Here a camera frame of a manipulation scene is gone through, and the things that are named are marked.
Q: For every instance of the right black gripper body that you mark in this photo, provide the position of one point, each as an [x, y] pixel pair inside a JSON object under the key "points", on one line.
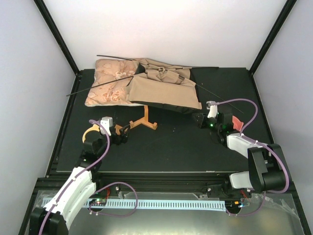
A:
{"points": [[205, 125]]}

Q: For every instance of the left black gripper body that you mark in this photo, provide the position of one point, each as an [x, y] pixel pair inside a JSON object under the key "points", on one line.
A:
{"points": [[117, 140]]}

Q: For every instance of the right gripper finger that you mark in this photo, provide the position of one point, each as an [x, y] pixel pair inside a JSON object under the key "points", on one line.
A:
{"points": [[197, 115], [198, 121]]}

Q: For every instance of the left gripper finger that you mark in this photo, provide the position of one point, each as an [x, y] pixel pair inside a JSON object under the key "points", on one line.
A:
{"points": [[121, 132], [126, 129]]}

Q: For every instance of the beige fabric pet tent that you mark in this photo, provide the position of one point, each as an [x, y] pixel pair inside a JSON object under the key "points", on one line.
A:
{"points": [[168, 90]]}

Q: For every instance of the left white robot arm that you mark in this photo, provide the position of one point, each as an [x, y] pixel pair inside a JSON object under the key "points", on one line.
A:
{"points": [[57, 216]]}

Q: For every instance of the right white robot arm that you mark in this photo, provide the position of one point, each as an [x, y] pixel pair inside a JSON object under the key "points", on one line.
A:
{"points": [[266, 162]]}

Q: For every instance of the yellow pet bowl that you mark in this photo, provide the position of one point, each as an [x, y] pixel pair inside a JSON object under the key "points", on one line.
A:
{"points": [[91, 134]]}

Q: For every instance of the pink pet bowl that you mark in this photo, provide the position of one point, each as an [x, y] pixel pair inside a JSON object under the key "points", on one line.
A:
{"points": [[237, 124]]}

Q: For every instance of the wooden bowl stand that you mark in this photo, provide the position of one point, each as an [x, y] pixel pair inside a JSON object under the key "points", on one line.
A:
{"points": [[144, 120]]}

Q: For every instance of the floral beige cushion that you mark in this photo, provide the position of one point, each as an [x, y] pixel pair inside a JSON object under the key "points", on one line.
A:
{"points": [[110, 79]]}

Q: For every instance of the small green circuit board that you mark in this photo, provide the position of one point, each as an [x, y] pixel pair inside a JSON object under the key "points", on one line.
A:
{"points": [[98, 202]]}

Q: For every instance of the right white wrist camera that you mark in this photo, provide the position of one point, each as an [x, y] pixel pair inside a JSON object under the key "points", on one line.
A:
{"points": [[212, 108]]}

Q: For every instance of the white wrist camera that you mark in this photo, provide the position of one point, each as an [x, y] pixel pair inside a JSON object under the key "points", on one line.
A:
{"points": [[105, 124], [212, 108]]}

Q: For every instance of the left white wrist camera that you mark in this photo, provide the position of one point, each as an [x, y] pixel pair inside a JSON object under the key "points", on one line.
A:
{"points": [[105, 124]]}

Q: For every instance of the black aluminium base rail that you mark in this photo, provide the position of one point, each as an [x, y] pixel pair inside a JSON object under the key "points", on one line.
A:
{"points": [[214, 185]]}

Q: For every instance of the light blue slotted cable duct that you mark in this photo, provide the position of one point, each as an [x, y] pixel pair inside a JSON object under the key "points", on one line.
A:
{"points": [[144, 204]]}

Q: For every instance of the right black frame post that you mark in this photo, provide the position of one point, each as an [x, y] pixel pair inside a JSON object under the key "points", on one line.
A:
{"points": [[283, 15]]}

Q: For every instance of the black frame post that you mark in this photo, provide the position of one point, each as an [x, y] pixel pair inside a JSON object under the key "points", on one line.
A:
{"points": [[56, 34], [283, 15]]}

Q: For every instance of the left black frame post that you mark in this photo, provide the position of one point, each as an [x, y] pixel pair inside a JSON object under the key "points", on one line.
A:
{"points": [[56, 34]]}

